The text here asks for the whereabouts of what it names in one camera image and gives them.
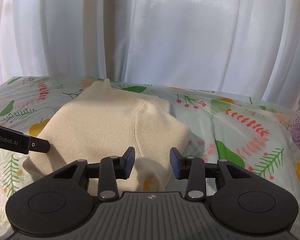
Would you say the cream knit sweater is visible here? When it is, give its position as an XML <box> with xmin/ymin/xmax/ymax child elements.
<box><xmin>23</xmin><ymin>80</ymin><xmax>190</xmax><ymax>191</ymax></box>

